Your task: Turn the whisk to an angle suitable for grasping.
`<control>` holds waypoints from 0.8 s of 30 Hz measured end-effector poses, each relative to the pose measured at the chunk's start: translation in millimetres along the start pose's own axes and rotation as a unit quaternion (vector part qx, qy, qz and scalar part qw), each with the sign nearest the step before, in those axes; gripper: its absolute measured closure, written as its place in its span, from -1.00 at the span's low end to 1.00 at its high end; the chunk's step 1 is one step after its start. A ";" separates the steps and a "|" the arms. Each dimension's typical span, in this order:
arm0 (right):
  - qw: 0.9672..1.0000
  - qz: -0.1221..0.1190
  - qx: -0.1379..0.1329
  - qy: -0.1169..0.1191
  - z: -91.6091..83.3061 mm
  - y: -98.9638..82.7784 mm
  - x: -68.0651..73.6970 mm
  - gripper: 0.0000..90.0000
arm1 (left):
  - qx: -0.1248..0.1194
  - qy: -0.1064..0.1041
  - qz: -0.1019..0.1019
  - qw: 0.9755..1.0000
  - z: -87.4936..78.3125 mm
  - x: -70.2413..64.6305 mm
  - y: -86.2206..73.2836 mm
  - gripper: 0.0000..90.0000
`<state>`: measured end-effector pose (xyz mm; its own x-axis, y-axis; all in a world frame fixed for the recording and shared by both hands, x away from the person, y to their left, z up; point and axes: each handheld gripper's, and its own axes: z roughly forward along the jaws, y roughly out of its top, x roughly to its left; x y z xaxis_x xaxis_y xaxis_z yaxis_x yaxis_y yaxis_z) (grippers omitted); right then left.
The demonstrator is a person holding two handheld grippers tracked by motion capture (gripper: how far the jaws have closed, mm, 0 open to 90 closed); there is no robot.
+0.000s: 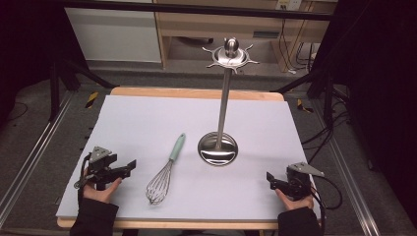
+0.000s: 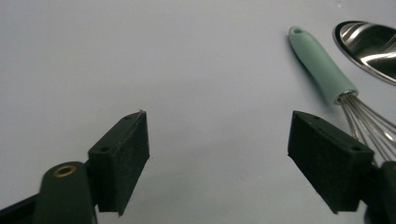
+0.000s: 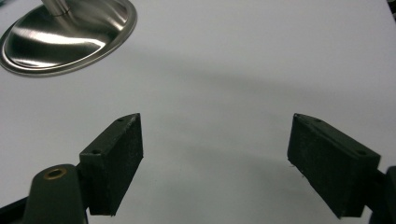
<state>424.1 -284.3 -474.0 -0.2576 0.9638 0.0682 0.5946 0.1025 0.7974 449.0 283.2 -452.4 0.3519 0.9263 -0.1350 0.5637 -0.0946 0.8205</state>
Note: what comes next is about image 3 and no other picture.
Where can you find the brushed metal stand base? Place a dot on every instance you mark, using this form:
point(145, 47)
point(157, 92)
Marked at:
point(62, 40)

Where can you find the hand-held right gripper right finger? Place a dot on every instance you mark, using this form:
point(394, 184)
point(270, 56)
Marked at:
point(327, 168)

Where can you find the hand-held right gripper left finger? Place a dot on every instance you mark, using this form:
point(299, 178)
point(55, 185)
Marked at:
point(112, 168)

